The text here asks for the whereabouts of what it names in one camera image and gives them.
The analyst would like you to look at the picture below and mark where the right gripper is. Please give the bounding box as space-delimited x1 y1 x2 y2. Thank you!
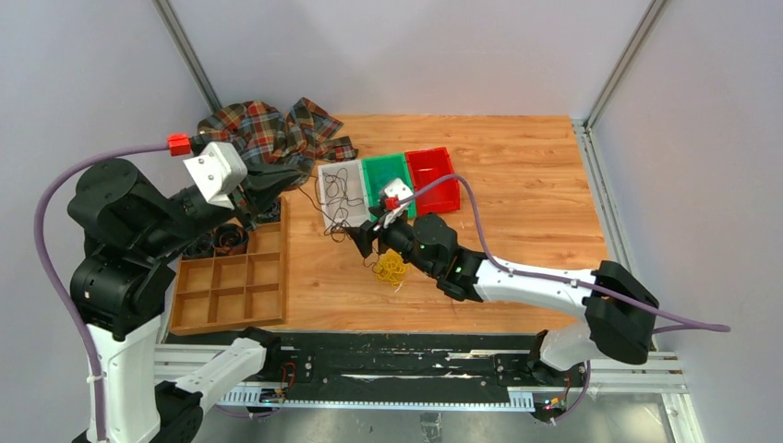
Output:
345 207 437 279

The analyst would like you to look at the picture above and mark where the cable pile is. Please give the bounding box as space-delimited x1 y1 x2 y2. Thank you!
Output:
373 249 410 289

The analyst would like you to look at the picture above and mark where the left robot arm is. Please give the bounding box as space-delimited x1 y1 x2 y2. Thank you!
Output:
67 159 299 442

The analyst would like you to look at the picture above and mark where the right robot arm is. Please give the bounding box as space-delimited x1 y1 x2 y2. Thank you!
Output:
346 214 659 385

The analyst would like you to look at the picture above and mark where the white plastic bin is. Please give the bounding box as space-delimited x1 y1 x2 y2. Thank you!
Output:
317 160 370 229

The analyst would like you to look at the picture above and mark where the plaid cloth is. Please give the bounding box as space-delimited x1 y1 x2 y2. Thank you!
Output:
197 97 358 178

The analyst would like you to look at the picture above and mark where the green plastic bin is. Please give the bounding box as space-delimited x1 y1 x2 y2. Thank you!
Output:
361 153 414 208

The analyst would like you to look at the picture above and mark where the red plastic bin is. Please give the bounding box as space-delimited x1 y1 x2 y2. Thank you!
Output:
404 147 461 216

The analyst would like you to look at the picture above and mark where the wooden divided tray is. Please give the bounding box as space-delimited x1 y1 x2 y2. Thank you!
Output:
168 198 289 336

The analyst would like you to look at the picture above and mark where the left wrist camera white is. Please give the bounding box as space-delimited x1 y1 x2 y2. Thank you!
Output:
184 141 247 210

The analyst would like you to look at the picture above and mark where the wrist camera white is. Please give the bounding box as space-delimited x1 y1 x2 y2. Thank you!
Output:
184 141 247 210
378 178 414 228

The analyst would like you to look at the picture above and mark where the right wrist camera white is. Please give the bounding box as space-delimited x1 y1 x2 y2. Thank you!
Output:
378 178 414 228

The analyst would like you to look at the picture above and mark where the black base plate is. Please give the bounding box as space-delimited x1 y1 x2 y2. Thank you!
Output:
251 332 584 403

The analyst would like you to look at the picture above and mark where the aluminium front rail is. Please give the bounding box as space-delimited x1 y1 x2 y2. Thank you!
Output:
110 343 705 443

